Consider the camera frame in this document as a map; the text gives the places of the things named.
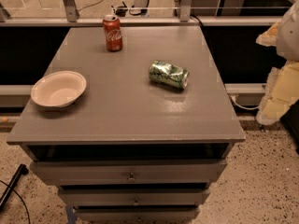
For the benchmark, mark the green crushed soda can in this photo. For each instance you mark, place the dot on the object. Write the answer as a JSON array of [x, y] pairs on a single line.
[[169, 74]]

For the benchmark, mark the grey drawer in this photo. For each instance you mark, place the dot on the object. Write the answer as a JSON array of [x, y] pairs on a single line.
[[133, 197], [128, 172], [138, 214]]

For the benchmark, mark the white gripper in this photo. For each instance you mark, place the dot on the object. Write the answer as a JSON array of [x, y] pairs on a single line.
[[290, 36]]

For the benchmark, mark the top grey drawer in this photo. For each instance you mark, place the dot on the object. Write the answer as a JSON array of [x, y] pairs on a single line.
[[128, 172]]

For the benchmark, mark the red coke can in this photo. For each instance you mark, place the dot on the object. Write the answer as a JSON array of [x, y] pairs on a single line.
[[112, 30]]

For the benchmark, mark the grey drawer cabinet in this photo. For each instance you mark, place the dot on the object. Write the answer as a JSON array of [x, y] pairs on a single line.
[[125, 116]]

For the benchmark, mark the bottom grey drawer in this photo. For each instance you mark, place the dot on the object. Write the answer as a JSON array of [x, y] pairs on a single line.
[[138, 214]]

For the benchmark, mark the metal railing frame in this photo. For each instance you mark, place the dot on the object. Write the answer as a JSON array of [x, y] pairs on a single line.
[[80, 13]]

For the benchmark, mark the middle grey drawer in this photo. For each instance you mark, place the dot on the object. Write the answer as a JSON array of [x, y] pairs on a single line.
[[133, 197]]

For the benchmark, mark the black rod on floor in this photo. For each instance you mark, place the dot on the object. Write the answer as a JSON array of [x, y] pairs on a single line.
[[22, 170]]

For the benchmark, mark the white paper bowl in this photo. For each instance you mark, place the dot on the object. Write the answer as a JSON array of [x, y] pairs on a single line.
[[58, 89]]

